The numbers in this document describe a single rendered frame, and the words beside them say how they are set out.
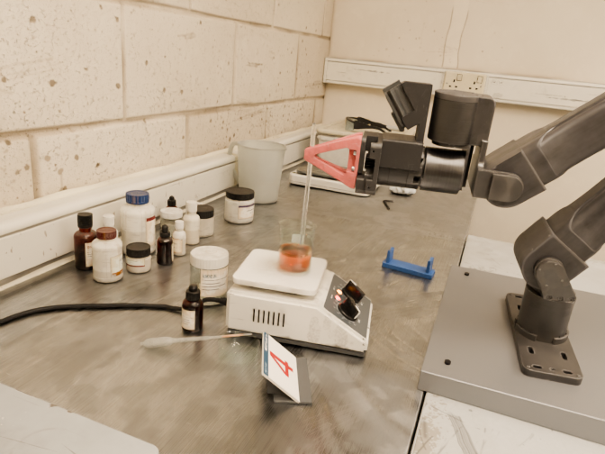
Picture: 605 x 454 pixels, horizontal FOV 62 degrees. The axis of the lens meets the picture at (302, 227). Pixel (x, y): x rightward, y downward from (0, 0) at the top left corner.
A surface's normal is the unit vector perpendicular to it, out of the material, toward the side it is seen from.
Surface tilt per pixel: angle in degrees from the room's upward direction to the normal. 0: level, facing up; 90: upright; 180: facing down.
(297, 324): 90
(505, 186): 94
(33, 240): 90
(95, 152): 90
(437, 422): 0
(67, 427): 0
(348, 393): 0
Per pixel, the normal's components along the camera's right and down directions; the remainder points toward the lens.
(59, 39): 0.92, 0.20
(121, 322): 0.09, -0.94
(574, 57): -0.36, 0.27
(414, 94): -0.16, 0.31
